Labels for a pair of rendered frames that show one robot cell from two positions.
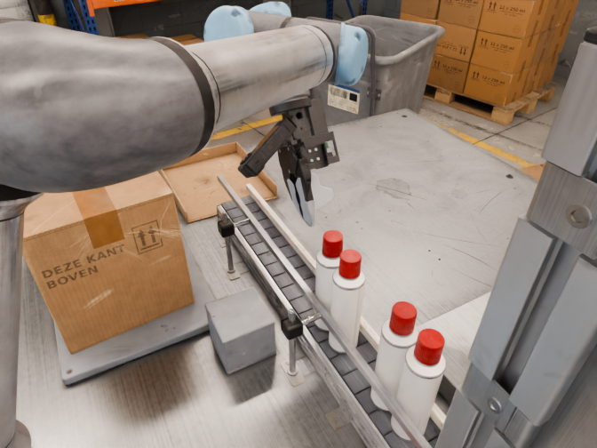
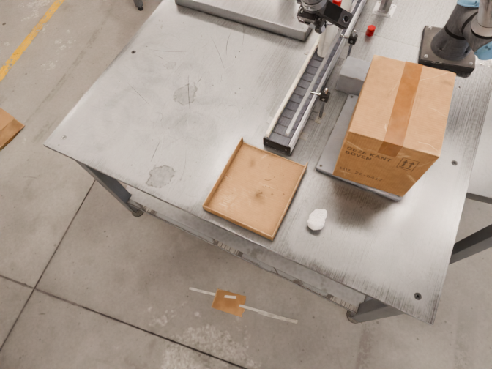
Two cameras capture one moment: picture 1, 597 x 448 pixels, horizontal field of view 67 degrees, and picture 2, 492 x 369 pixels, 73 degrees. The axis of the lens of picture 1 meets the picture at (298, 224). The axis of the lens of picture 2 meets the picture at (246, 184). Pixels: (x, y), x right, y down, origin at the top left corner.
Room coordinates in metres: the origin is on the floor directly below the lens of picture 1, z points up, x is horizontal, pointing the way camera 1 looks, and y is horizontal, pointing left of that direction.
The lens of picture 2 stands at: (1.39, 0.66, 1.91)
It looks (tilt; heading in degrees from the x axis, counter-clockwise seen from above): 65 degrees down; 242
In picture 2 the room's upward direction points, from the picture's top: 9 degrees counter-clockwise
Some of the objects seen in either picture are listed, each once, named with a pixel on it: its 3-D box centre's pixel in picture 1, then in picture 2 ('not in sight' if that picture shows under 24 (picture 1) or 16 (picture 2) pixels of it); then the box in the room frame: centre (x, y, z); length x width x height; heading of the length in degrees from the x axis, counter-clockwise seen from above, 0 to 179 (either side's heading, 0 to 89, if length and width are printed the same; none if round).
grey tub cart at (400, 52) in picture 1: (368, 86); not in sight; (2.86, -0.45, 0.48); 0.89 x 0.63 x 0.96; 145
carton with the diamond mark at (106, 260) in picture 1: (99, 232); (389, 128); (0.70, 0.39, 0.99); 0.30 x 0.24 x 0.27; 32
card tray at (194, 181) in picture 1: (214, 178); (256, 185); (1.13, 0.24, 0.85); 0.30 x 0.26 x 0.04; 28
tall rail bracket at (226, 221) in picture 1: (236, 240); (317, 102); (0.77, 0.13, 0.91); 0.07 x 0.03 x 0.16; 118
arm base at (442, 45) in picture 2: not in sight; (455, 36); (0.13, 0.22, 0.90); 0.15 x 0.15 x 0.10
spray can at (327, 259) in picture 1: (330, 282); (327, 32); (0.57, -0.06, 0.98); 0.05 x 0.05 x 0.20
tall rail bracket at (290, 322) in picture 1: (303, 338); (345, 46); (0.50, -0.01, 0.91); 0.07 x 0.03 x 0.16; 118
